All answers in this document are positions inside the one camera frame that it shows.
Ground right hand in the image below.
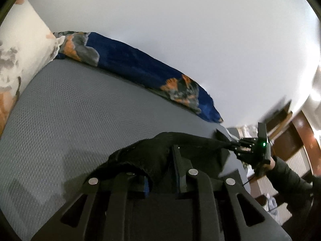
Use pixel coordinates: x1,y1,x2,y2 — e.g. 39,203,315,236
261,157,275,173

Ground dark sleeved right forearm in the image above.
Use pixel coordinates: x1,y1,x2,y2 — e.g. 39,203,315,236
266,156,320,219

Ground brown wooden furniture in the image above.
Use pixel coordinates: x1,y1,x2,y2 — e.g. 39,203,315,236
263,101,320,176

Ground grey mesh mattress cover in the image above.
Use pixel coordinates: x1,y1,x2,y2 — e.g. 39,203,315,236
0,58,251,241

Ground blue floral blanket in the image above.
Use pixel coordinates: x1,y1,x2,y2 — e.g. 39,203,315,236
54,31,223,124

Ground black pants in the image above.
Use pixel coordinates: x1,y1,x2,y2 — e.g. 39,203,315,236
108,132,229,179

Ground white orange floral pillow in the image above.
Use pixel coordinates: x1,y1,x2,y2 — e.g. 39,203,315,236
1,0,65,131

